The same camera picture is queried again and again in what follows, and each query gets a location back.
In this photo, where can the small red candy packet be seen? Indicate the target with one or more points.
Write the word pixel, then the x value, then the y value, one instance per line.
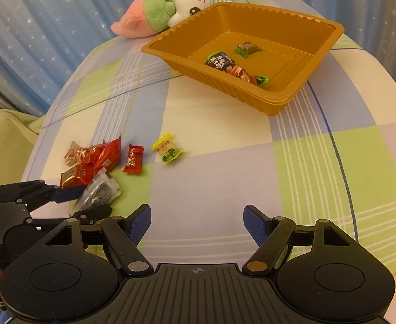
pixel 133 159

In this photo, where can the checked bed sheet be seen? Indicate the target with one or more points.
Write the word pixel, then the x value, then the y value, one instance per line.
pixel 218 175

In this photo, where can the orange candy with green ends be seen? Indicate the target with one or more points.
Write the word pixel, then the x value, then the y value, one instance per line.
pixel 240 73

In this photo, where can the red gold-print snack packet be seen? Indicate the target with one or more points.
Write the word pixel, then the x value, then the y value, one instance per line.
pixel 76 175

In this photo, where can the green wrapped brown candy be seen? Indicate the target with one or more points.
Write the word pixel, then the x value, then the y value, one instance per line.
pixel 248 48

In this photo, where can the bronze twisted candy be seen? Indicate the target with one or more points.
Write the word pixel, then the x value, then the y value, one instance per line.
pixel 74 154

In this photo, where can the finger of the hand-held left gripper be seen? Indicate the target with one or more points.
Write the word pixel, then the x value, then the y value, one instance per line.
pixel 68 194
pixel 96 211

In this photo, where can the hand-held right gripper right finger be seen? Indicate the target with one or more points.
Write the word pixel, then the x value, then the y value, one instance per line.
pixel 257 225

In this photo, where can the blue star curtain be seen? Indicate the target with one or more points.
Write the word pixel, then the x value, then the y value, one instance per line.
pixel 49 23

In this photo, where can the large red snack packet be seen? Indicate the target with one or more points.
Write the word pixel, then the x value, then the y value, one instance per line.
pixel 111 152

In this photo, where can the pale yellow cloth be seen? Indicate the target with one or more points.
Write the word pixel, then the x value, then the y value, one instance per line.
pixel 5 148

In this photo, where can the yellow candy packet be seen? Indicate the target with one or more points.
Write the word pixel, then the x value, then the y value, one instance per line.
pixel 166 148

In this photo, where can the silver black snack packet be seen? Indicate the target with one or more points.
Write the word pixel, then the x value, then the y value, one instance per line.
pixel 98 192

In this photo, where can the brown plastic tray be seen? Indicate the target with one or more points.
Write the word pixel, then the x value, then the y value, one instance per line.
pixel 268 60

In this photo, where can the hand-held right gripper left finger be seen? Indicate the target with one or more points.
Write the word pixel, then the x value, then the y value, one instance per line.
pixel 139 225

